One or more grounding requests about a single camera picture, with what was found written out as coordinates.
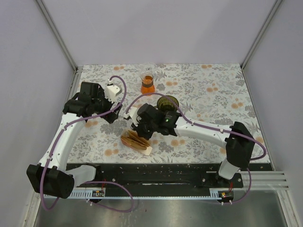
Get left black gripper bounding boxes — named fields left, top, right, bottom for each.
left=92, top=88, right=122, bottom=123

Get green glass dripper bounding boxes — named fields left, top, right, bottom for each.
left=156, top=95, right=179, bottom=113

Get orange liquid glass carafe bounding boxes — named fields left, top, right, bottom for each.
left=140, top=72, right=155, bottom=94

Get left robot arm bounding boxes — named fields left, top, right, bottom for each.
left=27, top=82, right=122, bottom=199

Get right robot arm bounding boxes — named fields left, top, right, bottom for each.
left=129, top=104, right=255, bottom=187

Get coffee filter pack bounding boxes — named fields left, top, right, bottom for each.
left=120, top=130, right=152, bottom=156

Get clear empty glass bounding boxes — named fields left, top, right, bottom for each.
left=142, top=63, right=157, bottom=74

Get floral table mat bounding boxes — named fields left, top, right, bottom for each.
left=68, top=63, right=270, bottom=163

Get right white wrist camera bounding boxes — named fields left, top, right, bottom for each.
left=123, top=107, right=139, bottom=126

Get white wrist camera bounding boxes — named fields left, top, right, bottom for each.
left=123, top=107, right=139, bottom=126
left=104, top=80, right=122, bottom=102

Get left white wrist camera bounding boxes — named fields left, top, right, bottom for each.
left=104, top=80, right=122, bottom=102

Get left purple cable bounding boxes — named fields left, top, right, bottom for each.
left=40, top=75, right=135, bottom=212

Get purple cable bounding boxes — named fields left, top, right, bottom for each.
left=125, top=92, right=267, bottom=205
left=40, top=75, right=135, bottom=212

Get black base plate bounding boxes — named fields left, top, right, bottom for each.
left=75, top=163, right=244, bottom=190

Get white slotted cable duct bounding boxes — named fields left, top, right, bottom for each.
left=43, top=188, right=224, bottom=201

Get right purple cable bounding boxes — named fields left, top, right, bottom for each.
left=125, top=92, right=267, bottom=205

